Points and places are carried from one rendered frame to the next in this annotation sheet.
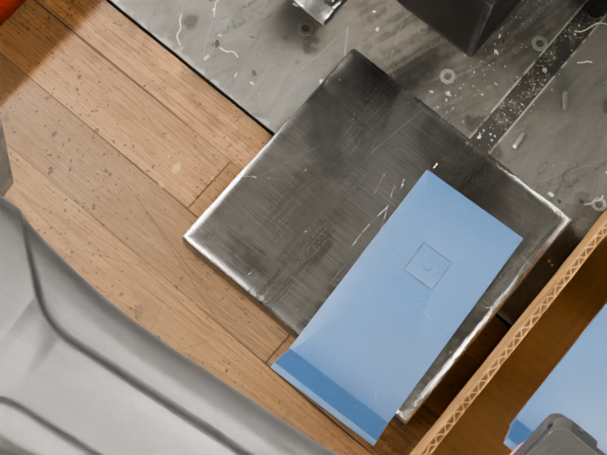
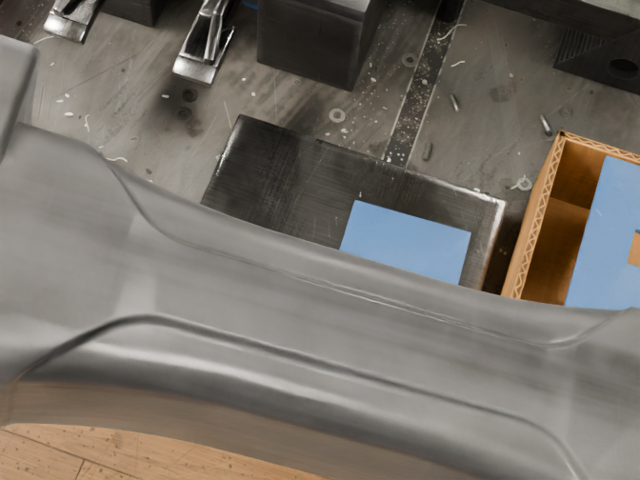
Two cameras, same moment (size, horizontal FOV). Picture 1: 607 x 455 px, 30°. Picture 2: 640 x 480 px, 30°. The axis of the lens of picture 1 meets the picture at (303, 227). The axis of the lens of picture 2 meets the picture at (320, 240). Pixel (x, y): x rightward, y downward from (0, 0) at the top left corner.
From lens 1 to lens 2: 0.11 m
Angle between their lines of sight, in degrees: 13
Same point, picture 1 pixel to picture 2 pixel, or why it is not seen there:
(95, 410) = (238, 302)
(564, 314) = (536, 293)
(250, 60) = (140, 161)
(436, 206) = (377, 230)
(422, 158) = (346, 192)
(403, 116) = (311, 159)
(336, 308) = not seen: hidden behind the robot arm
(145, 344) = (260, 231)
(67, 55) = not seen: outside the picture
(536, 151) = (448, 155)
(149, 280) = not seen: hidden behind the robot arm
